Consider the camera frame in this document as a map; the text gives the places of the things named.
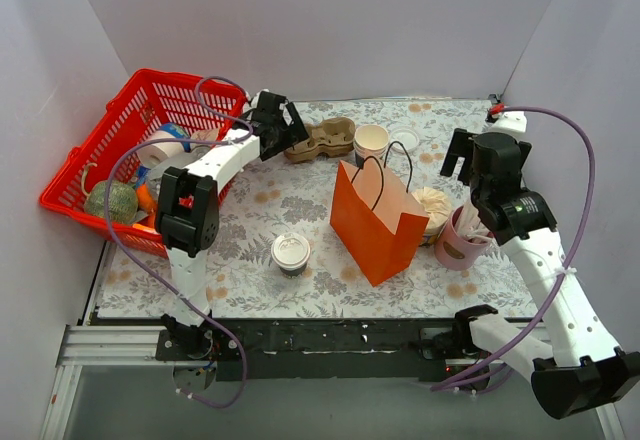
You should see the cardboard cup carrier stack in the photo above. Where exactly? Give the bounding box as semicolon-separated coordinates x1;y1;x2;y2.
284;117;356;163

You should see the stack of paper cups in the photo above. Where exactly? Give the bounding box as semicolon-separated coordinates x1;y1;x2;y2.
353;124;390;167

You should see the orange paper bag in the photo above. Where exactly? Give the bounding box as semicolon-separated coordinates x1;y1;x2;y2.
330;156;429;287

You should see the white plastic cup lid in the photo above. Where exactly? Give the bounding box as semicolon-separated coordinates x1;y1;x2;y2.
271;232;311;270

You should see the red plastic basket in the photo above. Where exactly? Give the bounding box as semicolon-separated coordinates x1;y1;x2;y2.
38;68;251;261

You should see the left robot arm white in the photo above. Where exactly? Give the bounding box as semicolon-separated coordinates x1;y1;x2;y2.
156;91;308;360

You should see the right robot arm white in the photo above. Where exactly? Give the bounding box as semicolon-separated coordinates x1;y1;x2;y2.
441;129;639;419

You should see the beige printed pouch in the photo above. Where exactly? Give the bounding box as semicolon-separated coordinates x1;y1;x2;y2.
191;128;220;147

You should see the napkin filled paper tub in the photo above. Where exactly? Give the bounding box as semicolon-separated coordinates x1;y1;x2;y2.
412;187;453;246

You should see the pink cup holder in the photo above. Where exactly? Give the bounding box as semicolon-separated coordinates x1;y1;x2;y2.
434;207;494;271

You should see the floral table mat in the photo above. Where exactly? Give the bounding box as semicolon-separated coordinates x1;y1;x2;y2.
92;99;559;320

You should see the toilet paper roll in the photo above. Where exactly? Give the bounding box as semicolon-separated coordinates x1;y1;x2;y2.
137;123;190;168

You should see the orange fruit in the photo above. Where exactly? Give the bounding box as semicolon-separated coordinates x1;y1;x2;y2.
136;184;157;213

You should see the green netted melon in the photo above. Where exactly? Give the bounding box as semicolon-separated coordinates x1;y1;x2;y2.
84;180;138;225

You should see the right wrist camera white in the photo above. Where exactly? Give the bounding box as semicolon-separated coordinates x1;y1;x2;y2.
486;104;527;140

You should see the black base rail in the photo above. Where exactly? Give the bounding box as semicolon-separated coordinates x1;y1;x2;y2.
155;318;484;381

